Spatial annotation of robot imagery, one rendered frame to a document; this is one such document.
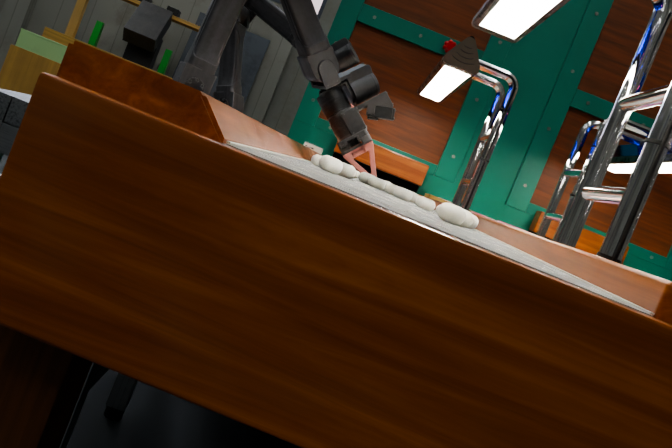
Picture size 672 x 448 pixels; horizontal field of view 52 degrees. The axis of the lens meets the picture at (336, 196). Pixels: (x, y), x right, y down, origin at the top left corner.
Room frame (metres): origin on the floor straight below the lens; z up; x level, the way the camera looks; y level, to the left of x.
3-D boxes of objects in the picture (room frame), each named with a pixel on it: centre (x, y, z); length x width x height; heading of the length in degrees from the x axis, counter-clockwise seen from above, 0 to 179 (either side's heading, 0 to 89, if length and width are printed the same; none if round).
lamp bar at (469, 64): (1.79, -0.14, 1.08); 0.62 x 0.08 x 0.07; 179
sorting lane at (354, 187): (1.35, -0.08, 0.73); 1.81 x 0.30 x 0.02; 179
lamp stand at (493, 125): (1.78, -0.22, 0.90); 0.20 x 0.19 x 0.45; 179
